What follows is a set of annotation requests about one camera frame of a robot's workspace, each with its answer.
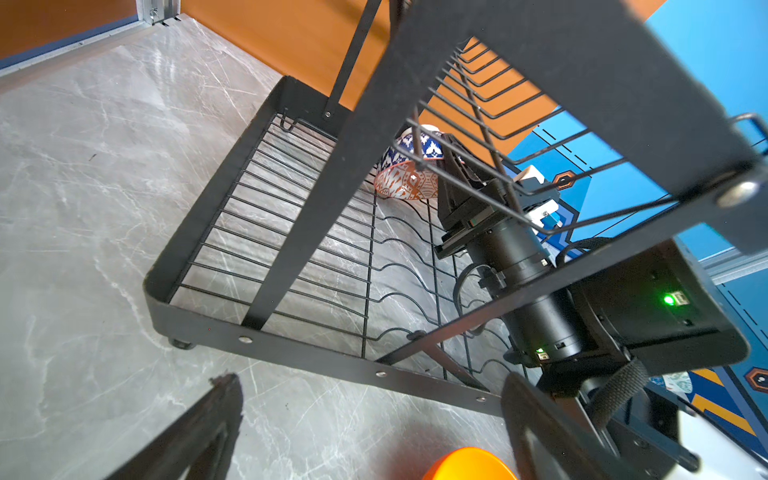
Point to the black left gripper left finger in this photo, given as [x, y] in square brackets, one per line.
[199, 444]

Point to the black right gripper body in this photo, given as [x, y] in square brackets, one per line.
[472, 198]

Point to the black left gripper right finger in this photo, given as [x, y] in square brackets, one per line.
[579, 455]

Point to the red and blue patterned bowl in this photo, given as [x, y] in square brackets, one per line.
[397, 176]

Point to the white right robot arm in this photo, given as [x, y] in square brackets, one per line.
[607, 335]

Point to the black metal dish rack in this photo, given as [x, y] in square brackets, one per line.
[290, 257]

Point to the orange plastic bowl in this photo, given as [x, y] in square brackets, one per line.
[469, 463]

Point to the green patterned white bowl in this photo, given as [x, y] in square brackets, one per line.
[678, 383]

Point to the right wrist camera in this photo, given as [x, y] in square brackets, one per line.
[539, 208]

